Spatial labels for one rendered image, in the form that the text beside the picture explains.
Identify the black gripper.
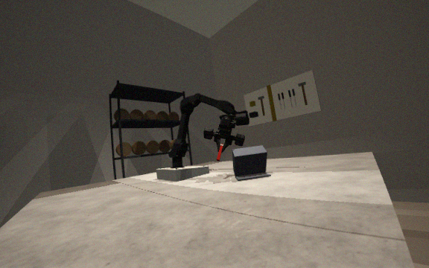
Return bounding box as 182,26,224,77
203,127,245,152

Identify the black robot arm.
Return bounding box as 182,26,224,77
168,94,250,168

